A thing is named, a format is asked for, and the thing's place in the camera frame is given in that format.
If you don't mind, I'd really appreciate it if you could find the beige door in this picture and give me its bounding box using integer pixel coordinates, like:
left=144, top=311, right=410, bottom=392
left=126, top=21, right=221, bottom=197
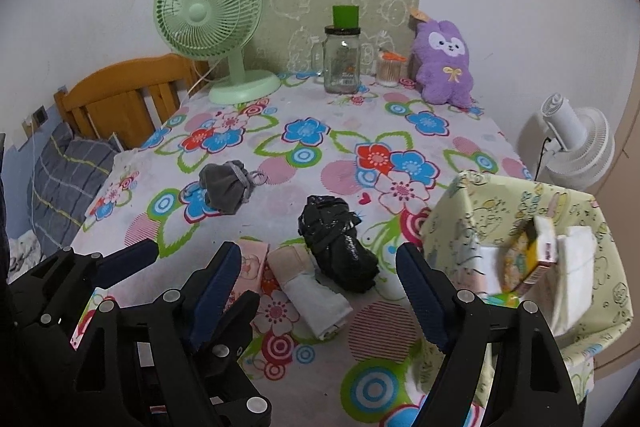
left=592, top=72, right=640, bottom=378

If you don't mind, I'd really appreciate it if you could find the purple plush bunny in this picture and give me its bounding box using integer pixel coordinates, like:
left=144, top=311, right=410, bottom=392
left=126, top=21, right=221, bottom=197
left=407, top=9, right=476, bottom=108

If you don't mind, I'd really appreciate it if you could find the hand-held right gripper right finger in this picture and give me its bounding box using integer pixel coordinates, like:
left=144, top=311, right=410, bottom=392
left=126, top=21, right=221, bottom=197
left=395, top=242, right=586, bottom=427

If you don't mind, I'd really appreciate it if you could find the colourful cartoon packet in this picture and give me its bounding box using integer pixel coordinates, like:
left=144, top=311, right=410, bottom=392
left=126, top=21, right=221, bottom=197
left=497, top=216, right=560, bottom=300

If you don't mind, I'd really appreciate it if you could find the grey plaid pillow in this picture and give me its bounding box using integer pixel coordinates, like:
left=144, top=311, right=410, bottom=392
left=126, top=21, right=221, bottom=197
left=27, top=122, right=121, bottom=253

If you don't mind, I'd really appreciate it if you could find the floral tablecloth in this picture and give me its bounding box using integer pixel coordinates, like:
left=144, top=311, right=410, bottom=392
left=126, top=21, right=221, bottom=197
left=70, top=72, right=596, bottom=427

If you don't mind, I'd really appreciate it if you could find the wooden bed headboard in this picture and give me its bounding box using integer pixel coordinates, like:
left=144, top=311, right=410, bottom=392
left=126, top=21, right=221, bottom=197
left=53, top=53, right=211, bottom=152

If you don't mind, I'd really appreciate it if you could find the beige and white cloth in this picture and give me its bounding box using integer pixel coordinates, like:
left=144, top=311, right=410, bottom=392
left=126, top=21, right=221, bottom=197
left=267, top=244, right=353, bottom=342

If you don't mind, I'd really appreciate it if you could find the yellow cartoon storage box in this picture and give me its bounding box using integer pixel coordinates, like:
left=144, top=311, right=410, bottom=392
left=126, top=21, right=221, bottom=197
left=415, top=170, right=633, bottom=408

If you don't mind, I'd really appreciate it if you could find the green desk fan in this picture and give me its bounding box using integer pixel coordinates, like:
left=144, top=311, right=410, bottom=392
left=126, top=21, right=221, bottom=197
left=152, top=0, right=282, bottom=106

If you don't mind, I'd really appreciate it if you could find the glass mug jar green lid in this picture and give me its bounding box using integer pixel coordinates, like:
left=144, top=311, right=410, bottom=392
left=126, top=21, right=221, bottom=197
left=310, top=5, right=363, bottom=95

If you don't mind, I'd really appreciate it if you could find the black plastic bag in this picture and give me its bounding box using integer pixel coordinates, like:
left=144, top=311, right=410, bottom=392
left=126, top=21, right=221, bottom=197
left=298, top=195, right=380, bottom=294

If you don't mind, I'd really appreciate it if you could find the grey sock bundle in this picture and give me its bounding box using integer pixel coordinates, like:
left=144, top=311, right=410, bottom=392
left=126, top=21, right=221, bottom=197
left=198, top=160, right=268, bottom=215

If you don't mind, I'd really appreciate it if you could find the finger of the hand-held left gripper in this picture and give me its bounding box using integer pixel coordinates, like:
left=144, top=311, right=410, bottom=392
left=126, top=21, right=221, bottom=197
left=94, top=238, right=160, bottom=288
left=199, top=291, right=273, bottom=427

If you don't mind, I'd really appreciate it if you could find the white cloth pouch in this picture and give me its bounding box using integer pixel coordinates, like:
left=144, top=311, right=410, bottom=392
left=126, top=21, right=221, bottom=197
left=542, top=224, right=598, bottom=338

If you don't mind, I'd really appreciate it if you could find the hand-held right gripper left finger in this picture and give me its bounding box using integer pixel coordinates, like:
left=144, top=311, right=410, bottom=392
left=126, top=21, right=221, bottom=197
left=72, top=242, right=243, bottom=427

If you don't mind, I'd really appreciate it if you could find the white standing fan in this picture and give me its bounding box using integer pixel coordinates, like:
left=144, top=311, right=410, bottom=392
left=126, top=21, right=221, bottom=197
left=535, top=93, right=616, bottom=182

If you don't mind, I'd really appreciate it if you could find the pink sock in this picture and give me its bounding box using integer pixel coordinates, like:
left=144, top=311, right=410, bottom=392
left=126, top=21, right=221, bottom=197
left=225, top=239, right=271, bottom=308

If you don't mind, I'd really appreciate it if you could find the crumpled grey white cloth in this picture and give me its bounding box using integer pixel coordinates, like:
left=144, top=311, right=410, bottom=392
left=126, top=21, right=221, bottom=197
left=7, top=232, right=43, bottom=283

